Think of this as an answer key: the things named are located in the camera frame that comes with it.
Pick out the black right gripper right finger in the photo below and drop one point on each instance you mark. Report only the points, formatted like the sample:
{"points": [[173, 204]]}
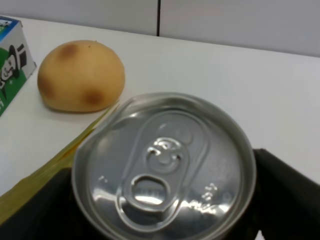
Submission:
{"points": [[286, 204]]}

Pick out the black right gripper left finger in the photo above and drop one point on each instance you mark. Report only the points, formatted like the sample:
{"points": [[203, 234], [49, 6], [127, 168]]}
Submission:
{"points": [[52, 214]]}

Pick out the blue white long box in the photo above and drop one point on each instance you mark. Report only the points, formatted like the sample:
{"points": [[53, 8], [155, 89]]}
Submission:
{"points": [[16, 61]]}

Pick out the yellow green toy corn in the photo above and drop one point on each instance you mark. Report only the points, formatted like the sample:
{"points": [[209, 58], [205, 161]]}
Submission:
{"points": [[25, 189]]}

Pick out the tan spotted bun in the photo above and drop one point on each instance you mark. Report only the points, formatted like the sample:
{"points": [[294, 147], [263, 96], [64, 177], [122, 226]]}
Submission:
{"points": [[81, 76]]}

